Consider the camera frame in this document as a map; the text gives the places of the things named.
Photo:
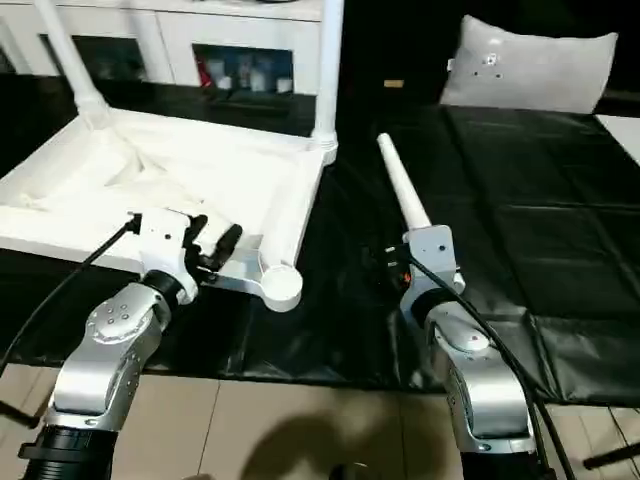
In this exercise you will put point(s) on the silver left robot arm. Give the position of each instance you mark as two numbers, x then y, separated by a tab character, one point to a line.
110	350

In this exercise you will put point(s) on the white glass-door cabinet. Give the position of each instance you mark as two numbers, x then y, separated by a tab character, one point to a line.
160	45

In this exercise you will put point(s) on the white plastic table top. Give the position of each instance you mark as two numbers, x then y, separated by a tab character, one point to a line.
200	170

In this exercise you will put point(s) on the grey cushion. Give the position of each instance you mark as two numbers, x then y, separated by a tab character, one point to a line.
530	65

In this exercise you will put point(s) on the black cabinet with yellow label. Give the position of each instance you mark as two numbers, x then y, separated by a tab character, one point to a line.
400	50

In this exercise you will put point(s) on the white flat board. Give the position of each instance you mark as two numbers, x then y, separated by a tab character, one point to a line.
622	132

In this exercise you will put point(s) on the white plastic table leg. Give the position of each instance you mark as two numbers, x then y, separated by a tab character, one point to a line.
70	60
402	185
328	70

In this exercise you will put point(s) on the black table mat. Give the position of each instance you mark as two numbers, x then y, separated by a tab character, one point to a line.
540	250

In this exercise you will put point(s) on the black stand bar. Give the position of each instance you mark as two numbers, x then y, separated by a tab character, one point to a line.
610	456

